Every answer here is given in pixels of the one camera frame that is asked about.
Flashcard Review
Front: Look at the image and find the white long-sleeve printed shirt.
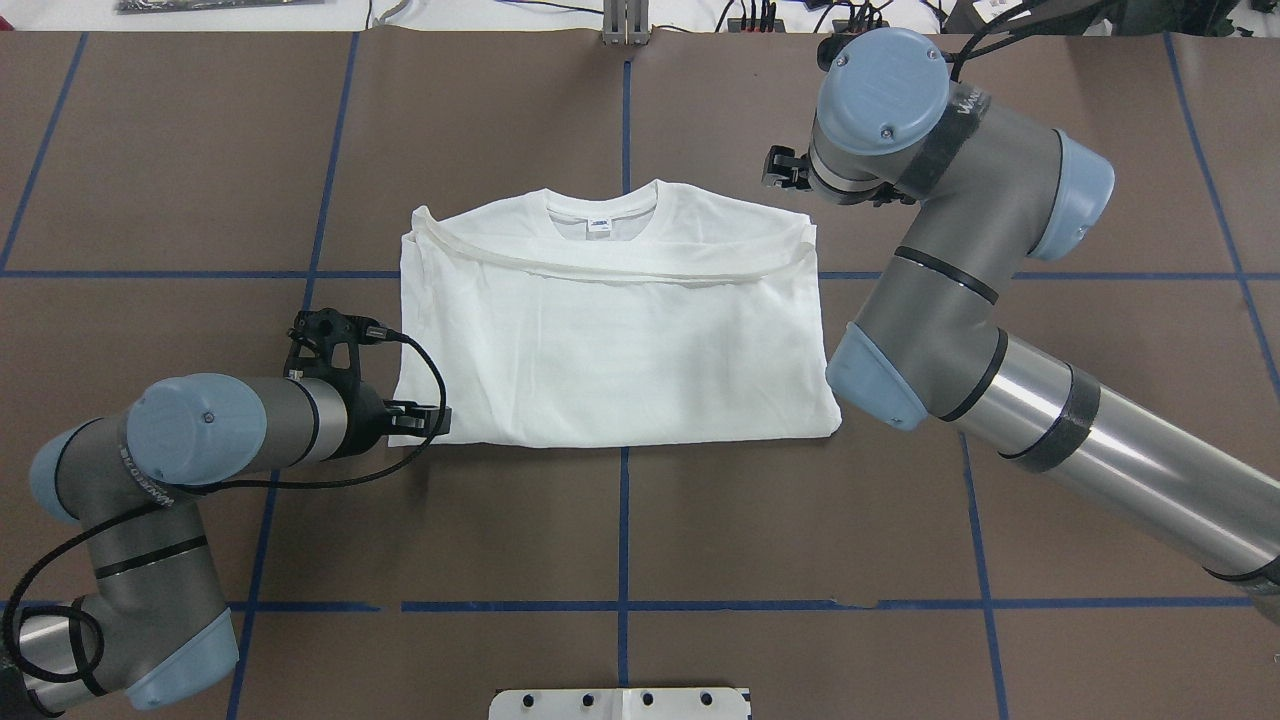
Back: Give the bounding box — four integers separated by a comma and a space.
396, 179, 842, 448

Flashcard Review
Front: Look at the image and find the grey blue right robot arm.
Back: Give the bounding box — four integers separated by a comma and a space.
762, 28, 1279, 623

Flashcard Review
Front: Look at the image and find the black power strip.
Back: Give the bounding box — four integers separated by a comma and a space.
714, 1, 893, 35

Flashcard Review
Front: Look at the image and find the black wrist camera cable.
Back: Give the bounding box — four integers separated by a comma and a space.
0, 331, 449, 701

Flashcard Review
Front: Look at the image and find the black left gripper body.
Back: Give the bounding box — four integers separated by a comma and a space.
335, 379, 389, 459

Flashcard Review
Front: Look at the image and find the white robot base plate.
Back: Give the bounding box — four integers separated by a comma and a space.
488, 687, 753, 719

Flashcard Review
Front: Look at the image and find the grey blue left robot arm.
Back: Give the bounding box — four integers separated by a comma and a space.
3, 373, 452, 719

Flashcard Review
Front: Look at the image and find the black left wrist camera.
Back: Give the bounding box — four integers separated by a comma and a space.
284, 307, 393, 388

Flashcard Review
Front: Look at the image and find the grey aluminium frame post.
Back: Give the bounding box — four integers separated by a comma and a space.
602, 0, 652, 47

